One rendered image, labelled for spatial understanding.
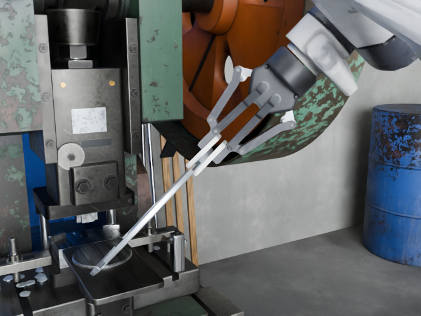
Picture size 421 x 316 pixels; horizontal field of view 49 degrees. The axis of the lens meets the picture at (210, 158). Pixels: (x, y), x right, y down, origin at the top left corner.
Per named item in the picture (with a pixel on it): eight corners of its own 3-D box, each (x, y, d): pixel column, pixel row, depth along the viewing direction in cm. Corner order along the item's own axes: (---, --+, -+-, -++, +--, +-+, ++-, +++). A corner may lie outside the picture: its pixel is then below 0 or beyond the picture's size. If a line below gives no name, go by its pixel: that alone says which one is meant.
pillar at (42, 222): (52, 251, 111) (47, 195, 108) (42, 253, 110) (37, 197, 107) (50, 248, 113) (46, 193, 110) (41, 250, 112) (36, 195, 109)
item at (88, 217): (98, 220, 107) (98, 205, 107) (77, 224, 105) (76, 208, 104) (94, 216, 110) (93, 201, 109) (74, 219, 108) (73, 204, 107)
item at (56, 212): (136, 215, 107) (136, 193, 105) (47, 232, 97) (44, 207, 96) (114, 197, 120) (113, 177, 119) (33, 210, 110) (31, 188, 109)
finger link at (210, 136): (224, 128, 72) (210, 114, 71) (202, 150, 73) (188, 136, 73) (225, 126, 73) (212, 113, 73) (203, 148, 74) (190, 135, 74)
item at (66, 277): (138, 268, 110) (138, 256, 109) (51, 288, 100) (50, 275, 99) (116, 244, 123) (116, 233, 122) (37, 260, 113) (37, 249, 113)
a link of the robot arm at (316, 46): (306, 14, 71) (280, 41, 73) (310, 6, 59) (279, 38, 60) (363, 73, 72) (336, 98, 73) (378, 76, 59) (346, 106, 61)
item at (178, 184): (70, 299, 78) (67, 296, 78) (160, 202, 100) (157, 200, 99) (146, 225, 59) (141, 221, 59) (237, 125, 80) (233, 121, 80)
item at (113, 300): (167, 342, 90) (166, 279, 87) (97, 366, 83) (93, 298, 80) (124, 287, 111) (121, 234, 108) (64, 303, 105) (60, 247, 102)
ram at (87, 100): (134, 200, 100) (128, 61, 93) (62, 212, 92) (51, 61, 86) (109, 182, 114) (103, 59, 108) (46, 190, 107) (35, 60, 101)
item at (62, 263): (124, 254, 110) (123, 236, 109) (59, 268, 102) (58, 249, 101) (112, 241, 117) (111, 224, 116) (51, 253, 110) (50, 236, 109)
